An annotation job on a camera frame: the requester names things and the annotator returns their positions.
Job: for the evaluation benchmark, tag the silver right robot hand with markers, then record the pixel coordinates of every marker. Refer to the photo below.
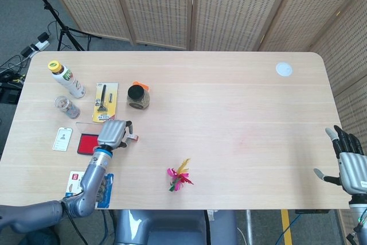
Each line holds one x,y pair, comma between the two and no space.
354,174

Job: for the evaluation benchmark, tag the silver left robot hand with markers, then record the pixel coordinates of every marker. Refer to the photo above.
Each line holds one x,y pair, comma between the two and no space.
113,134

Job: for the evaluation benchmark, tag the small red-white stamp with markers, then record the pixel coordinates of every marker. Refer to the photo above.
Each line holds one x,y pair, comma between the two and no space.
134,137

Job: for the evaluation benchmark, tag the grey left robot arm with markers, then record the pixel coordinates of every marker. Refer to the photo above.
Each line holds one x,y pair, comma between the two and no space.
90,182

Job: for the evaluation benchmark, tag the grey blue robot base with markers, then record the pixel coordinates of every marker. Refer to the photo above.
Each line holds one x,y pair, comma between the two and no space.
172,227

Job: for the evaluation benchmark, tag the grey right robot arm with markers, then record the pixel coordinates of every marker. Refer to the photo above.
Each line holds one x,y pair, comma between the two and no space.
359,222

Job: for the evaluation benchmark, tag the red ink pad clear lid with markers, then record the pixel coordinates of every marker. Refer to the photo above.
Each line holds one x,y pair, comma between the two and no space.
86,144

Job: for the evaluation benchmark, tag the razor on yellow card pack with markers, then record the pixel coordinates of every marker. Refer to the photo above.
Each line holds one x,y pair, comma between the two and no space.
105,103

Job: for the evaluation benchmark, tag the dark jar black lid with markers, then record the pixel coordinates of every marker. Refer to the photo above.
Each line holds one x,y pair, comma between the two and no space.
138,97

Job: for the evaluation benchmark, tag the white ID card holder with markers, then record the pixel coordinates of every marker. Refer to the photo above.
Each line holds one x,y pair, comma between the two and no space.
62,139

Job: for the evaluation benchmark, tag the small clear snack jar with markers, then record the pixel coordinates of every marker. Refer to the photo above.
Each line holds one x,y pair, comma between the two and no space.
67,107

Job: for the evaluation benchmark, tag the black box under table edge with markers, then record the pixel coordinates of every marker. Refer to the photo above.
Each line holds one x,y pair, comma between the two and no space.
311,211

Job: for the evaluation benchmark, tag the small orange object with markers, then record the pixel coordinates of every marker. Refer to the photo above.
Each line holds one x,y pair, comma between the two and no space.
144,86

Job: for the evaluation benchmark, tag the correction tape blister pack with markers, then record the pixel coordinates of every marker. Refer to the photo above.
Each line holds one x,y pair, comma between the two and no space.
71,183

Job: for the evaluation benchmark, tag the white bottle yellow cap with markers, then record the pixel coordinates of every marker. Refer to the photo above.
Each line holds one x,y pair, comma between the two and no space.
68,80

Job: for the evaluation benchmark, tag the colourful feather shuttlecock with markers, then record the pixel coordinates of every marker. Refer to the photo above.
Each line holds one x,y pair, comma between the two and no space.
179,177

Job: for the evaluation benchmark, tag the black equipment on floor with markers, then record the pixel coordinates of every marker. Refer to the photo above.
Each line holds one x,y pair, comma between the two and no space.
10,93

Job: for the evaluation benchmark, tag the white power strip with plugs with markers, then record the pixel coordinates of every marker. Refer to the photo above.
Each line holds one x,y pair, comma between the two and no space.
38,45

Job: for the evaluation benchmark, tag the black tripod stand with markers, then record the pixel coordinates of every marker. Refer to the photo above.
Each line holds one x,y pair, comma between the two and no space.
61,28

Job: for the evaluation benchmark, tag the person leg with dark shoe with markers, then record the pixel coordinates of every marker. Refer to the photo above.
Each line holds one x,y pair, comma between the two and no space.
43,239

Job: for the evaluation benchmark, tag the white round table grommet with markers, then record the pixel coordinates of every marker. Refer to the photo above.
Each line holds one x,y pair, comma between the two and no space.
284,69

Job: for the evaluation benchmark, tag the woven wooden folding screen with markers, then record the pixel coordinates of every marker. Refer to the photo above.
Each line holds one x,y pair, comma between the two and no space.
229,7

